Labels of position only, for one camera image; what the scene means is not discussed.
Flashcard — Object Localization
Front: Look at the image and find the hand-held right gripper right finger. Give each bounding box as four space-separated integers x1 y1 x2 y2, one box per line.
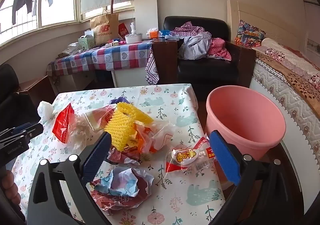
207 130 304 225

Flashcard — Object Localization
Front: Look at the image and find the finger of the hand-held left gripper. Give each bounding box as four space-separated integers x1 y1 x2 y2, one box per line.
0 122 44 142

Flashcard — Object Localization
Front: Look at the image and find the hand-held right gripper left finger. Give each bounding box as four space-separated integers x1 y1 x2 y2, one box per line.
27 131 113 225

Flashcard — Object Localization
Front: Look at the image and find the white tissue ball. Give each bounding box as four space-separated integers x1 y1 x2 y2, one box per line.
37 101 55 117

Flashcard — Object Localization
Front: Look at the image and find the small pink paper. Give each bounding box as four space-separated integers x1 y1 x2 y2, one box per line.
107 147 140 165

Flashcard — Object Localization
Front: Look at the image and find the clear crinkled plastic bag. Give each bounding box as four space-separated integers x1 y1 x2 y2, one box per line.
69 114 100 152

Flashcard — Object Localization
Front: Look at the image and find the red plastic wrapper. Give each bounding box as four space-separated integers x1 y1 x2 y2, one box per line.
52 103 75 144

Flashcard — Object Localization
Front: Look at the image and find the pink patterned paper bag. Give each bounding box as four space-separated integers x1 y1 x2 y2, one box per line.
85 105 118 132

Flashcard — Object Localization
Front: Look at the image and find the yellow foam net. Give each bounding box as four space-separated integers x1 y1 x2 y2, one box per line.
104 103 154 152

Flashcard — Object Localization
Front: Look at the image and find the red and white snack packet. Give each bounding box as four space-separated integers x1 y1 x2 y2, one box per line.
165 135 218 174

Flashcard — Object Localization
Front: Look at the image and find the large floral paper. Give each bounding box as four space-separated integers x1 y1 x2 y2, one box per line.
89 167 155 217

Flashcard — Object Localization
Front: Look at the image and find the pink plastic bucket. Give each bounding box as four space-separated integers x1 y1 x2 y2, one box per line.
205 85 287 163

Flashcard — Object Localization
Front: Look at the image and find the clear and orange plastic bag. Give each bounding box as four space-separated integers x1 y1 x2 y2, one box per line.
135 119 178 160

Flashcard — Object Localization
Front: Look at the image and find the person's left hand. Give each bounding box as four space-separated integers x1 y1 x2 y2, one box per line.
0 169 22 207

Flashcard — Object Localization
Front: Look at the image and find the black chair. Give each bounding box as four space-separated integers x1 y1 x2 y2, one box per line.
0 64 38 128

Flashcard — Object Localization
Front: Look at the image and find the brown cardboard box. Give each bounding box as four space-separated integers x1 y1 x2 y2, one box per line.
19 75 57 108

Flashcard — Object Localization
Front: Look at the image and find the floral bear print tablecloth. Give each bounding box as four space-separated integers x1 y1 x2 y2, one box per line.
11 84 227 225

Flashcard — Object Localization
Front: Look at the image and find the white cabinet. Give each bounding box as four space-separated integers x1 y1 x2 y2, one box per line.
111 69 148 88

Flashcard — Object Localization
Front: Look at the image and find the black leather armchair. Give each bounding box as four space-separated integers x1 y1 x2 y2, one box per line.
153 16 257 88

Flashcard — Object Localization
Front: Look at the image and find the bed with quilted mattress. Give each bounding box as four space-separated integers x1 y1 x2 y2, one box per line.
250 38 320 158

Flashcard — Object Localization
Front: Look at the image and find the checkered heart tablecloth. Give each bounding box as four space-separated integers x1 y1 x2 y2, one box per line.
47 40 154 78

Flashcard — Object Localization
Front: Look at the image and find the purple patterned hanging cloth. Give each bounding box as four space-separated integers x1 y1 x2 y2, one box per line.
146 48 160 86

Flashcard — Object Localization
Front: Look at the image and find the green cardboard box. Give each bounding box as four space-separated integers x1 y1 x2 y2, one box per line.
78 35 96 51

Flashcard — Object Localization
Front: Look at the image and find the brown floral blanket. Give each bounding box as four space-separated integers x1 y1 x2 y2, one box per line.
256 51 320 111

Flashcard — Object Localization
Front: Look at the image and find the pink dotted garment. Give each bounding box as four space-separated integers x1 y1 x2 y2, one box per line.
206 38 232 61

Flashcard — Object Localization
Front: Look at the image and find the grey garment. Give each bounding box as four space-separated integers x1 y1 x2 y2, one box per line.
178 33 213 61

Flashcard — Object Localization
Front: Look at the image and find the white round bowl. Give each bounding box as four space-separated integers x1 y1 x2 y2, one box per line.
124 33 143 44

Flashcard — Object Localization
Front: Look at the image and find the brown paper shopping bag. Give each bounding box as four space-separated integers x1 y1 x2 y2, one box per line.
90 10 119 44

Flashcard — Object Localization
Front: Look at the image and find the colourful cartoon pillow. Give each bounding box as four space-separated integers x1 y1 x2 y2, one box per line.
235 20 266 48

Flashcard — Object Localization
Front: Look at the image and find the bay window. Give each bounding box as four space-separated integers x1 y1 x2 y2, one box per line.
0 0 83 46

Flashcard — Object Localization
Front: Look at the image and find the purple checkered shirt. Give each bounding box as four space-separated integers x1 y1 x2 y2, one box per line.
171 21 208 39

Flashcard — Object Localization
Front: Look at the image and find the cream wooden headboard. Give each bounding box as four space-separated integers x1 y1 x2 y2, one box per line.
226 0 308 49

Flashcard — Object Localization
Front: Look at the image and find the white wardrobe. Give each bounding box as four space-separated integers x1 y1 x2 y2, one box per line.
299 0 320 56

